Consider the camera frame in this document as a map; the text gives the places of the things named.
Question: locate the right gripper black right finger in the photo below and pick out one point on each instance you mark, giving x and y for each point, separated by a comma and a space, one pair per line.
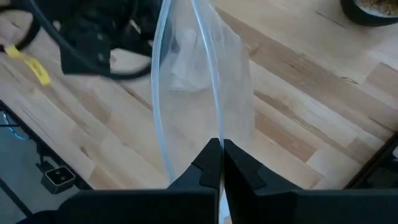
311, 207

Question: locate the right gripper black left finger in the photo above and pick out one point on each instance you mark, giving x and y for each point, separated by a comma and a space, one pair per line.
146, 207

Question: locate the clear plastic bag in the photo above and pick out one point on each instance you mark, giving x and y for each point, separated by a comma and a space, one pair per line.
202, 112

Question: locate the potted succulent plant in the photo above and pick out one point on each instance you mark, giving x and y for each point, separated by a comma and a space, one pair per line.
367, 15

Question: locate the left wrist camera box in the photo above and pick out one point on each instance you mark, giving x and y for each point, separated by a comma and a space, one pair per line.
85, 54

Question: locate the black square frame foot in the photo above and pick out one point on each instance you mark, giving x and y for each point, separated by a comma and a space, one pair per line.
59, 179

